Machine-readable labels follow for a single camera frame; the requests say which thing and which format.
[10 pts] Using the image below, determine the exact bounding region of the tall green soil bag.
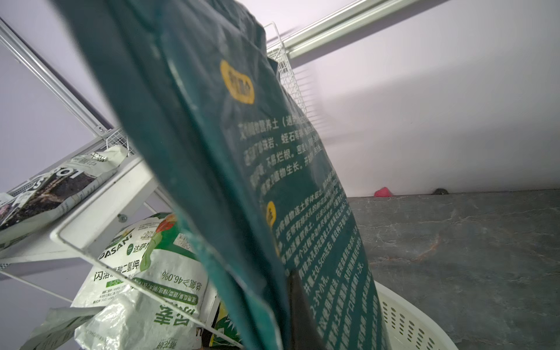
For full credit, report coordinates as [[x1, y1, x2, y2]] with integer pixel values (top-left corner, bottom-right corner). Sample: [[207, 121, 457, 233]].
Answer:
[[54, 1, 390, 349]]

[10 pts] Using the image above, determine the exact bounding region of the white fertilizer bag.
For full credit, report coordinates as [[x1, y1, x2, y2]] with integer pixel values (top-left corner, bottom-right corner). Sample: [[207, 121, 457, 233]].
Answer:
[[19, 213, 220, 350]]

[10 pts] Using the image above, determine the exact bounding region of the black rose soil bag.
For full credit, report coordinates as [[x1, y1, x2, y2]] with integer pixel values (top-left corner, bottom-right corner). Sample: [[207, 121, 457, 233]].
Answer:
[[1, 145, 128, 249]]

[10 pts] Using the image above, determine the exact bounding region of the white three-tier shelf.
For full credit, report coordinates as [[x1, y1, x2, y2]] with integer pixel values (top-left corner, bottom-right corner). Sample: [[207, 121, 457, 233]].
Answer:
[[0, 152, 246, 350]]

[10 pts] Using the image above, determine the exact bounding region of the green yellow packet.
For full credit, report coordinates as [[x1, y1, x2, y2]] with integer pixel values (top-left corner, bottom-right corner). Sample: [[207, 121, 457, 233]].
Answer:
[[204, 302, 243, 348]]

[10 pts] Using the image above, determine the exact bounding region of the white perforated plastic basket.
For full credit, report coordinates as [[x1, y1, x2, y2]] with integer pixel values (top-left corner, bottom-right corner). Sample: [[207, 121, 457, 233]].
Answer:
[[375, 281, 458, 350]]

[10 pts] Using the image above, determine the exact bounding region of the pink object at wall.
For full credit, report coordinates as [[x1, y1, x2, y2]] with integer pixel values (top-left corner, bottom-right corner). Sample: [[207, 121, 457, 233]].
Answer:
[[373, 187, 393, 198]]

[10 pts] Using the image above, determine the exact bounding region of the white wire wall rack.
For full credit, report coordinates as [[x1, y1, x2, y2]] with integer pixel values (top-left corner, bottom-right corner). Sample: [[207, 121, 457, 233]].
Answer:
[[264, 21, 325, 128]]

